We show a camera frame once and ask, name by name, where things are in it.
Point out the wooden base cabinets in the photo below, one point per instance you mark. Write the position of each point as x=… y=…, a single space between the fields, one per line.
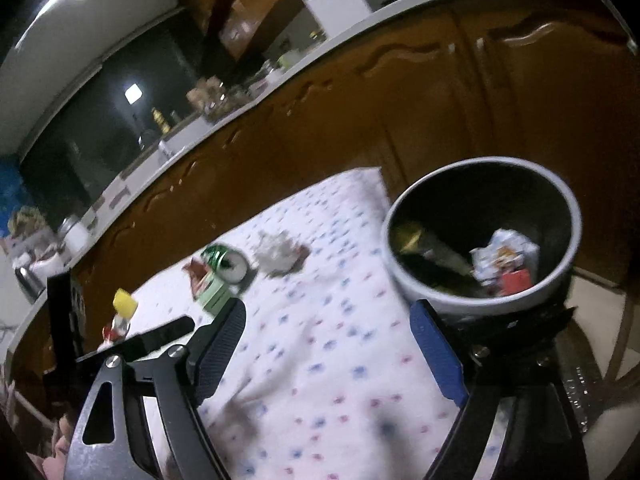
x=400 y=100

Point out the white round bin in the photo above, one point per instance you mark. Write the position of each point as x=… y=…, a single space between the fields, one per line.
x=560 y=200

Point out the brown gold wrapper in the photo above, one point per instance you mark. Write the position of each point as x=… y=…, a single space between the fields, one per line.
x=417 y=241

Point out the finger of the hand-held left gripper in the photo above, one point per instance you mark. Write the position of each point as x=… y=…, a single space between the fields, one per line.
x=60 y=320
x=160 y=332

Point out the utensil rack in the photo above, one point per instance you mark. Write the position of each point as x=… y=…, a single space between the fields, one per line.
x=210 y=97

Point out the dark window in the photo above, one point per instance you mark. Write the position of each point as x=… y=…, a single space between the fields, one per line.
x=100 y=125

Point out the crushed green can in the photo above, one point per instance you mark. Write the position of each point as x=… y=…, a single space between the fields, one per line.
x=225 y=262

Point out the yellow sponge piece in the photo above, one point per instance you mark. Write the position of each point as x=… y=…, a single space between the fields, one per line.
x=125 y=302

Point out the small red white item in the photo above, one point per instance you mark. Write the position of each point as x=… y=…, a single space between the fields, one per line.
x=116 y=331

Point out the blue wall poster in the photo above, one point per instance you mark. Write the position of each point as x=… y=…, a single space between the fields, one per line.
x=17 y=200

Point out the red brown wrapper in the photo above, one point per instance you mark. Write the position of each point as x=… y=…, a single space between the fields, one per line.
x=196 y=268

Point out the red carton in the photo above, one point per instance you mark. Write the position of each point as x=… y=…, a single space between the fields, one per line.
x=515 y=281

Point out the white cup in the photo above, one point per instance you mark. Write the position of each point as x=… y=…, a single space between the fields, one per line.
x=287 y=59

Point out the steel kettle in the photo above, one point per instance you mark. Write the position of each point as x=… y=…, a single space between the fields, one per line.
x=27 y=280

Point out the white pitcher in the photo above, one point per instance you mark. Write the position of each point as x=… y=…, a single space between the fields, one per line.
x=47 y=262

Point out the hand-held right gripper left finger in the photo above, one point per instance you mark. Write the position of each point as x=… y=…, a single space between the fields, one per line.
x=220 y=345

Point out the wooden wall cabinets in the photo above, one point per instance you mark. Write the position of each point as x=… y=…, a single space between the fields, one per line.
x=240 y=5

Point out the silver printed wrapper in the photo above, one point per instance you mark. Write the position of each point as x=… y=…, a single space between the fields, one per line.
x=505 y=254

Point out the crumpled white paper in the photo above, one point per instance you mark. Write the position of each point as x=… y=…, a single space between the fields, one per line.
x=277 y=255

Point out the floral white cloth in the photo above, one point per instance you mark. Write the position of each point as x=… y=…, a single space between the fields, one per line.
x=340 y=350

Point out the person's left hand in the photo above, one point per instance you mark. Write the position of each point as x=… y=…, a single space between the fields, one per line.
x=56 y=452

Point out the white lidded jar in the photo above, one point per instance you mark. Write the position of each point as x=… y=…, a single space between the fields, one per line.
x=75 y=235

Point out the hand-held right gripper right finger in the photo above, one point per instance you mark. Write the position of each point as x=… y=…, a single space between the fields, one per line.
x=437 y=355

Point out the yellow bottle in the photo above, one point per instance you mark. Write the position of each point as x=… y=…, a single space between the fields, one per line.
x=159 y=119

